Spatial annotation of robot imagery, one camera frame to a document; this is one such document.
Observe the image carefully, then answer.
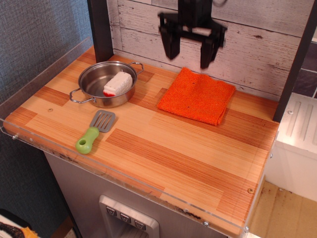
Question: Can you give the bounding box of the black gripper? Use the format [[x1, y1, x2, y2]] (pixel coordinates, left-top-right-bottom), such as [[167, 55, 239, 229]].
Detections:
[[158, 0, 227, 69]]

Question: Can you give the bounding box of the orange knitted cloth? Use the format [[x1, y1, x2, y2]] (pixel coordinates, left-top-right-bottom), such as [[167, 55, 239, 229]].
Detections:
[[157, 67, 236, 125]]

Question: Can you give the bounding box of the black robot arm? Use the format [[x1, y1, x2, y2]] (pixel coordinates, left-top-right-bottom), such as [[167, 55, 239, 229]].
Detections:
[[158, 0, 227, 69]]

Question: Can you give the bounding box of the white toy food block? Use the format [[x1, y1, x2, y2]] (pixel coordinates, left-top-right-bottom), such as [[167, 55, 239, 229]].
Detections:
[[103, 71, 133, 97]]

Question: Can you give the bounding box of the white toy sink unit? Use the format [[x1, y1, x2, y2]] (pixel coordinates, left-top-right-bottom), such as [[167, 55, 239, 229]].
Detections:
[[264, 93, 317, 201]]

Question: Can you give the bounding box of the grey toy kitchen cabinet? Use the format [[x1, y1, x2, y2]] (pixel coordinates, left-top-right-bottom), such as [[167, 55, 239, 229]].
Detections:
[[45, 153, 224, 238]]

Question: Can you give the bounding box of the silver dispenser button panel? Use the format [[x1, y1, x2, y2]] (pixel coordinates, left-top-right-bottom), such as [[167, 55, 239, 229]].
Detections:
[[99, 195, 160, 238]]

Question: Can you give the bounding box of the clear acrylic table guard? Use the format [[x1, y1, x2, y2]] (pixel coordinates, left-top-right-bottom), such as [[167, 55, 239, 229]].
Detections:
[[1, 49, 278, 237]]

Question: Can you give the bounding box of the black orange object bottom left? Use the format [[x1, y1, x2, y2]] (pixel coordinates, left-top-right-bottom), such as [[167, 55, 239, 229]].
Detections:
[[0, 209, 39, 238]]

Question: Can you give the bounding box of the dark left frame post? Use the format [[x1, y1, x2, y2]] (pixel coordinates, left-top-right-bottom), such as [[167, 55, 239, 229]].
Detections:
[[87, 0, 113, 63]]

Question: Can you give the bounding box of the dark frame post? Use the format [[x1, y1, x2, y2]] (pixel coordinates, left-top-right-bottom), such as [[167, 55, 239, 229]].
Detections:
[[273, 0, 317, 122], [87, 0, 113, 63]]

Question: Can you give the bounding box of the metal pot with handles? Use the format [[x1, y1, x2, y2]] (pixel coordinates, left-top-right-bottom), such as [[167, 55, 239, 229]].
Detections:
[[70, 61, 144, 108]]

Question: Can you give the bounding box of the dark right frame post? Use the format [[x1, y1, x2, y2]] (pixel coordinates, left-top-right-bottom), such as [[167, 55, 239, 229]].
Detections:
[[273, 0, 317, 122]]

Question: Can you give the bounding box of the green handled grey spatula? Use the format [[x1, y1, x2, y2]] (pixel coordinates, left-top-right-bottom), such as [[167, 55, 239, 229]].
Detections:
[[75, 110, 116, 154]]

